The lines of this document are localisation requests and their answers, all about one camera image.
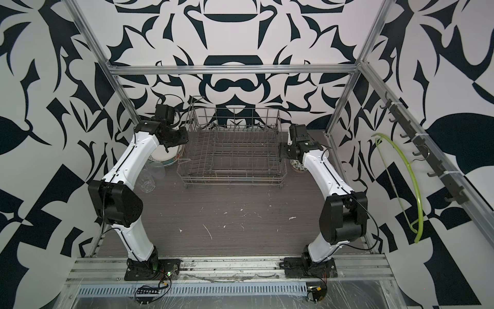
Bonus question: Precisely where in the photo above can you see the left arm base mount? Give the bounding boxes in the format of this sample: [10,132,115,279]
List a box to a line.
[124,259,182,281]

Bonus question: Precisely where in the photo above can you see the black wall hook rail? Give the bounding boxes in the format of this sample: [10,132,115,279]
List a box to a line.
[382,92,470,205]

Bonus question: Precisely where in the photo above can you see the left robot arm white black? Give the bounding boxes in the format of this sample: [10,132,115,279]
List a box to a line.
[88,104,189,262]

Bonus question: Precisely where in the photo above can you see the green plastic hanger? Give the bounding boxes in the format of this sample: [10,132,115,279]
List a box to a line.
[372,133,425,244]

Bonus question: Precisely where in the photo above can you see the black white patterned bowl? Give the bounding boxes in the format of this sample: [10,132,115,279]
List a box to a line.
[289,160,307,173]

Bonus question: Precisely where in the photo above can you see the aluminium frame bars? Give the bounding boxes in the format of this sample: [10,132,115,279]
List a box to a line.
[64,1,493,244]

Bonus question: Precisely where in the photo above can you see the clear faceted plastic cup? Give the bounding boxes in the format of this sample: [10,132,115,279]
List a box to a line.
[135,169,156,193]

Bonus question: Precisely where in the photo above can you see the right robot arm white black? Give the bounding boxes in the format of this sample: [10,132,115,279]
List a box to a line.
[279,124,369,265]

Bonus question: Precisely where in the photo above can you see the zigzag rim white bowl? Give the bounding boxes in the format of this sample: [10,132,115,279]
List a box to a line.
[150,145,181,161]

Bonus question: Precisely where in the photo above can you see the grey wire dish rack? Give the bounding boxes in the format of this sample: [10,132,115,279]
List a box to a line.
[177,96,288,187]

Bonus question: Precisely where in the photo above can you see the frosted textured plastic cup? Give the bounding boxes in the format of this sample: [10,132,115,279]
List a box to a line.
[147,162,166,180]

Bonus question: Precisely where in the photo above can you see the white slotted cable duct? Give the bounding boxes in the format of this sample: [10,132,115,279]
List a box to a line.
[77,281,308,298]

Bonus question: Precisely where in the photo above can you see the teal red striped bowl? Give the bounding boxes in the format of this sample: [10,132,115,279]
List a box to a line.
[149,157,178,167]

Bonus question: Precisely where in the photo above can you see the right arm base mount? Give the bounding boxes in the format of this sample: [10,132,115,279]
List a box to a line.
[279,256,338,279]

